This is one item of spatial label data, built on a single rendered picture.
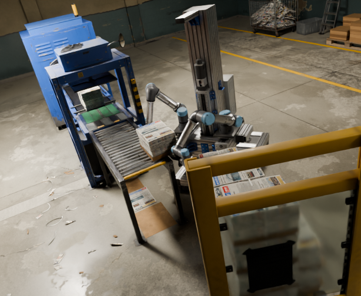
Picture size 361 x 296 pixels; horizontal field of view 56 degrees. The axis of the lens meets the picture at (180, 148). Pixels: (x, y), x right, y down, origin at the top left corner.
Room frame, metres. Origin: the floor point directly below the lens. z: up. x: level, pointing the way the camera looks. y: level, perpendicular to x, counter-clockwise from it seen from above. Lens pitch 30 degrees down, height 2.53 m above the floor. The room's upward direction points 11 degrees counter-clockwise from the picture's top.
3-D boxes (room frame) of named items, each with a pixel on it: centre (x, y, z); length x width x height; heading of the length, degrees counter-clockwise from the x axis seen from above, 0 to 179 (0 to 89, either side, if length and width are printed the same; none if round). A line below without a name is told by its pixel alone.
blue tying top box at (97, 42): (4.30, 0.95, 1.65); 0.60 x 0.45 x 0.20; 111
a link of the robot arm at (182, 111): (3.44, -0.09, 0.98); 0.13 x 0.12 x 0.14; 0
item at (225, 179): (2.08, -0.37, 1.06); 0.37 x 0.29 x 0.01; 91
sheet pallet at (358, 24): (7.70, -4.58, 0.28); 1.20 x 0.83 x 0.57; 21
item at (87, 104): (4.84, 1.16, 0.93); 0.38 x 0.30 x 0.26; 21
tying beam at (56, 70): (4.30, 0.95, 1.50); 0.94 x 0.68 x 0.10; 111
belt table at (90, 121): (4.30, 0.95, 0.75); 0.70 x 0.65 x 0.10; 21
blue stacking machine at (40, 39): (6.86, 1.87, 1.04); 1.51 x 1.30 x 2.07; 21
